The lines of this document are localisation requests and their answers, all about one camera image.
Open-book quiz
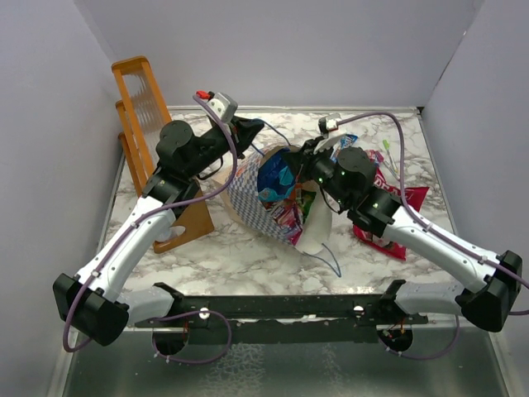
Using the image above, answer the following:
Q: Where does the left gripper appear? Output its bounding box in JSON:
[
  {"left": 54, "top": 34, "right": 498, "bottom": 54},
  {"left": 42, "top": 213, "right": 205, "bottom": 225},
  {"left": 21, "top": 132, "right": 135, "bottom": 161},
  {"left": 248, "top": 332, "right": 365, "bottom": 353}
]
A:
[{"left": 184, "top": 114, "right": 263, "bottom": 179}]

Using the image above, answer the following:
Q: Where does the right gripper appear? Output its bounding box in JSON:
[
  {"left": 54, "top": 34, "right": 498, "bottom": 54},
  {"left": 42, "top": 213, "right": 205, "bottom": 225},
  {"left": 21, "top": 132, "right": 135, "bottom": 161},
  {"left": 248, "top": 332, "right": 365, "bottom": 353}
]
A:
[{"left": 283, "top": 135, "right": 352, "bottom": 208}]

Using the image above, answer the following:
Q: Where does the small blue candy packet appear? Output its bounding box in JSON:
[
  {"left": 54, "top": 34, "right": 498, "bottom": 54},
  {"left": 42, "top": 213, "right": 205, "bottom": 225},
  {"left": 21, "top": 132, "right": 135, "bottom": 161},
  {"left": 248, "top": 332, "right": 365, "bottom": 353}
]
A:
[{"left": 331, "top": 133, "right": 358, "bottom": 163}]

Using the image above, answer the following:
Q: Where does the blue checkered paper bag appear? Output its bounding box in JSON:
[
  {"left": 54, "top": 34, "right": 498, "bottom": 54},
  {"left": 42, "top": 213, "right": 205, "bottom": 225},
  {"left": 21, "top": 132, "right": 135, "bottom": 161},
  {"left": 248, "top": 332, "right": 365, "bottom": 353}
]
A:
[{"left": 221, "top": 139, "right": 341, "bottom": 277}]

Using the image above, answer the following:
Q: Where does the purple berries candy bag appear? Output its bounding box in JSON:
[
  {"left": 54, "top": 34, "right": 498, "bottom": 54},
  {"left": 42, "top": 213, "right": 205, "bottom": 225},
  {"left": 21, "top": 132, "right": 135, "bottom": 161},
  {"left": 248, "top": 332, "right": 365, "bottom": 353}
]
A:
[{"left": 366, "top": 149, "right": 384, "bottom": 169}]

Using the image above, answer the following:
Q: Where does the red chips bag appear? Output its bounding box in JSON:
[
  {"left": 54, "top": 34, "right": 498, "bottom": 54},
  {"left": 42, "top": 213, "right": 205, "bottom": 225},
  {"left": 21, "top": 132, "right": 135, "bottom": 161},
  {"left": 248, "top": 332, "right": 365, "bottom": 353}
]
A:
[{"left": 351, "top": 165, "right": 431, "bottom": 262}]

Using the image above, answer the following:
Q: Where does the blue cookie snack pack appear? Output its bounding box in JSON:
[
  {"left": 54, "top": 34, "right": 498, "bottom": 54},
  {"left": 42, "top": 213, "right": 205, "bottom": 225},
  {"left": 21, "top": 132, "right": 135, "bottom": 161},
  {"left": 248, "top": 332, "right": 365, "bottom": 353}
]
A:
[{"left": 257, "top": 147, "right": 296, "bottom": 203}]

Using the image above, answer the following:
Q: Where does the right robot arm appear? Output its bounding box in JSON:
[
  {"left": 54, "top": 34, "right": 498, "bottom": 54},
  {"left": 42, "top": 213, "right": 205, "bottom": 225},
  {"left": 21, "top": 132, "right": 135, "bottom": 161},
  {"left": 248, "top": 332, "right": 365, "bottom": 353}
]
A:
[{"left": 283, "top": 140, "right": 522, "bottom": 332}]

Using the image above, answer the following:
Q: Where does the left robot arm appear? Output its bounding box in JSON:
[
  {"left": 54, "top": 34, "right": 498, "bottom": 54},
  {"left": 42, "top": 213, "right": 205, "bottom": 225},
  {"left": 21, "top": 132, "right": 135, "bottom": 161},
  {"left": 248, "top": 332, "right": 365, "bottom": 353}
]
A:
[{"left": 53, "top": 117, "right": 264, "bottom": 346}]

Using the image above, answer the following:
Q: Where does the green fruit candy bag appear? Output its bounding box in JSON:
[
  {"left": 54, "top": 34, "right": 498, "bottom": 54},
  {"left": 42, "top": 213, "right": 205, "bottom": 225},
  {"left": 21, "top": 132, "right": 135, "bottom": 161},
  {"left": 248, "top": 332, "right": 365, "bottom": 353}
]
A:
[{"left": 295, "top": 189, "right": 316, "bottom": 224}]

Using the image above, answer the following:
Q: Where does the purple marker pen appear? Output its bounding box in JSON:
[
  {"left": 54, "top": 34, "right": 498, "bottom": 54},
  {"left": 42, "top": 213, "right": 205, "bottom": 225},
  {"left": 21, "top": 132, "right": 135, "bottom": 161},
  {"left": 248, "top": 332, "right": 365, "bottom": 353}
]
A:
[{"left": 383, "top": 160, "right": 401, "bottom": 182}]

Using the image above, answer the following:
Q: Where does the green marker pen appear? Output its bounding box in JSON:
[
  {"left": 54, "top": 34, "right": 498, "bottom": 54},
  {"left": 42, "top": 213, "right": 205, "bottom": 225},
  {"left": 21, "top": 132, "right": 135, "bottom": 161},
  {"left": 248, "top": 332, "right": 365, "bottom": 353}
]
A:
[{"left": 383, "top": 140, "right": 398, "bottom": 174}]

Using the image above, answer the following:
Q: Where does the orange wooden rack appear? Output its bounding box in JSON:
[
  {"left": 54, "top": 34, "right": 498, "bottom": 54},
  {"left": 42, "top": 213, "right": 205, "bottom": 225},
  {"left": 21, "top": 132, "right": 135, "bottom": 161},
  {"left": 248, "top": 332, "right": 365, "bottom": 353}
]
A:
[{"left": 112, "top": 55, "right": 214, "bottom": 254}]

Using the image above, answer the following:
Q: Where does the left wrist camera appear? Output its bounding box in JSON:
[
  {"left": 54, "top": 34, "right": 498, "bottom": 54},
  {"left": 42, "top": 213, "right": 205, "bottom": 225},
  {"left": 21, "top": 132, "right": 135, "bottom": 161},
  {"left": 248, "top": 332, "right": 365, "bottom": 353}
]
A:
[{"left": 195, "top": 90, "right": 238, "bottom": 124}]

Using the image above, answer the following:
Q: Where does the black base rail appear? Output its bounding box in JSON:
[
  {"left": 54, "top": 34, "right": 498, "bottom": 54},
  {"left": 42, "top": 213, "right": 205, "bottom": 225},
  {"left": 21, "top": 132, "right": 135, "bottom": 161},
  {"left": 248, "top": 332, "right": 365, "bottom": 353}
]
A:
[{"left": 136, "top": 280, "right": 428, "bottom": 345}]

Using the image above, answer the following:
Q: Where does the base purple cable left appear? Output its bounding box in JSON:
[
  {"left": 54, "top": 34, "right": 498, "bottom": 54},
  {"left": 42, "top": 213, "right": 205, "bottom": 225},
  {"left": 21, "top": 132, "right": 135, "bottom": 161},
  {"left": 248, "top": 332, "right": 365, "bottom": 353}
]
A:
[{"left": 150, "top": 310, "right": 234, "bottom": 366}]

